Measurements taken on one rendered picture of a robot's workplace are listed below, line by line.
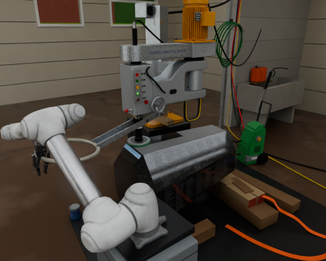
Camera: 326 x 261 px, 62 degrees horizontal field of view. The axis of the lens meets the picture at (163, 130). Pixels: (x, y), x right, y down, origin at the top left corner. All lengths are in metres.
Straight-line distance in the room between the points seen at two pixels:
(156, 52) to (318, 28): 5.12
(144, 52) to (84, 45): 6.25
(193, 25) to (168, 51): 0.39
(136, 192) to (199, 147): 1.39
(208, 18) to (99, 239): 2.04
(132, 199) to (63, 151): 0.39
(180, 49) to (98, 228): 1.74
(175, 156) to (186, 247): 1.12
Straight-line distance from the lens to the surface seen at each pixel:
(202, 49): 2.66
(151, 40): 3.20
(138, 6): 3.18
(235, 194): 2.99
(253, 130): 3.91
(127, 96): 2.37
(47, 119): 1.43
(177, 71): 2.53
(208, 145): 2.67
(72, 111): 1.47
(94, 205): 1.27
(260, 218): 2.85
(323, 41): 6.96
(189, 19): 2.66
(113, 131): 2.45
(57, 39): 8.22
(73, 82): 8.43
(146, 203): 1.32
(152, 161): 2.32
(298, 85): 5.86
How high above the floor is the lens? 1.82
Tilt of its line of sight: 20 degrees down
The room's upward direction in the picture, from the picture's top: straight up
